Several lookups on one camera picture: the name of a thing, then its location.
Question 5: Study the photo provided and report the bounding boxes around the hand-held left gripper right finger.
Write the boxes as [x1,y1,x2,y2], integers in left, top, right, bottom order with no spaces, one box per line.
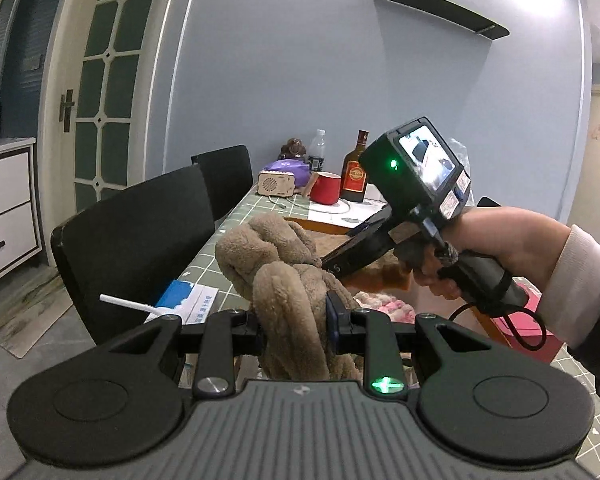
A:
[326,291,491,398]

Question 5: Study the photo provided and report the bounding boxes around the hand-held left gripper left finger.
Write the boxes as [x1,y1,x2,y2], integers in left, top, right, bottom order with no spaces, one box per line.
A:
[102,311,263,398]

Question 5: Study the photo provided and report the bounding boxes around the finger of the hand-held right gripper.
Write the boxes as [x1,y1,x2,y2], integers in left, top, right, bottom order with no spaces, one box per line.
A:
[320,210,398,280]

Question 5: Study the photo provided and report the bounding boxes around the brown plush cloth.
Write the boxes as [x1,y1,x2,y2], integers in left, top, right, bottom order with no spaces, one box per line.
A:
[215,211,416,383]

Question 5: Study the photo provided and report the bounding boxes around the person's right forearm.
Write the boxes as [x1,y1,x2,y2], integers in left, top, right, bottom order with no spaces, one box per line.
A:
[545,224,600,411]

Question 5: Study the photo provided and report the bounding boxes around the person's right hand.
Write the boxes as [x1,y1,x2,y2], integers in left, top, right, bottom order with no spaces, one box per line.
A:
[414,208,573,302]

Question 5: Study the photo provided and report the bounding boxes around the white table runner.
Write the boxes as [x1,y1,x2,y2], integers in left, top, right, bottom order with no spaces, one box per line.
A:
[307,197,388,236]

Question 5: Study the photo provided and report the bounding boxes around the brown liquor bottle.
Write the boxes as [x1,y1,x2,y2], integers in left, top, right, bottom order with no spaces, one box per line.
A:
[340,130,371,204]

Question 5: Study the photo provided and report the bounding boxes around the pink crochet cloth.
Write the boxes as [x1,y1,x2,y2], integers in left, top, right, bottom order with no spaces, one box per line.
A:
[352,291,416,323]

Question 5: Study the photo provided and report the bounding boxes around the clear plastic bag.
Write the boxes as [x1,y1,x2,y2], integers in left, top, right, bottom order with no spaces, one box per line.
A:
[450,140,475,167]

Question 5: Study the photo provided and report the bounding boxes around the red mug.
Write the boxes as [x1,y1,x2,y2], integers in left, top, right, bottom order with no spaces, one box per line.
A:
[310,172,342,207]

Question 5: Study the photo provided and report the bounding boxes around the blue and white box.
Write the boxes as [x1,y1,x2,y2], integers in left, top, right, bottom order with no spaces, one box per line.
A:
[155,280,216,323]

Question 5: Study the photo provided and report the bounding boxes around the clear plastic water bottle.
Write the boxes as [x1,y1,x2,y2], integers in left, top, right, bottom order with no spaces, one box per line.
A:
[307,129,327,173]

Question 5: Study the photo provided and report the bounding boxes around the beige radio speaker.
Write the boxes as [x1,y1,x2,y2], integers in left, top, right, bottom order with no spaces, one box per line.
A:
[258,170,297,197]

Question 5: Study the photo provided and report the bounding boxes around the purple bag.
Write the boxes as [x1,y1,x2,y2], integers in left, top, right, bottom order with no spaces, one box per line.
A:
[263,158,311,186]

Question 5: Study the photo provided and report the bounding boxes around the green checked tablecloth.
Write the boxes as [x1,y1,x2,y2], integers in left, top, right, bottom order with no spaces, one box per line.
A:
[177,185,600,461]

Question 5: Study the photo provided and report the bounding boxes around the brown plush toy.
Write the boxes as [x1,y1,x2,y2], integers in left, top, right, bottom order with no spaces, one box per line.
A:
[279,137,308,161]

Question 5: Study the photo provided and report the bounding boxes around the white stick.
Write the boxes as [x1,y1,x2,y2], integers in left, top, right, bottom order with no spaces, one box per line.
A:
[99,294,168,322]

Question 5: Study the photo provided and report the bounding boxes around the black chair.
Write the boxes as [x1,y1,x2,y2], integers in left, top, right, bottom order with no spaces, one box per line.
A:
[51,165,216,358]
[191,145,253,221]

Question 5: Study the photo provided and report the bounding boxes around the white drawer cabinet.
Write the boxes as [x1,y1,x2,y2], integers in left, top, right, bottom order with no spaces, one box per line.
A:
[0,137,43,293]

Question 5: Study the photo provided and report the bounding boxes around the white door with green panes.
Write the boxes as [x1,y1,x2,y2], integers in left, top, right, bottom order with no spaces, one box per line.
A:
[45,0,201,211]

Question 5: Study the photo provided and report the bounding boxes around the black wall shelf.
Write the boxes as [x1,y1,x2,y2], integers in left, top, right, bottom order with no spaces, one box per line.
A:
[372,0,510,39]

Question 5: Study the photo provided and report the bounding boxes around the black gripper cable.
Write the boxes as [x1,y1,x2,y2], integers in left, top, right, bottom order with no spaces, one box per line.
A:
[450,305,548,352]

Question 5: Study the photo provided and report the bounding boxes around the dark door handle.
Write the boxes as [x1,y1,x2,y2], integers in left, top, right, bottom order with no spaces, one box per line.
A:
[59,89,76,133]

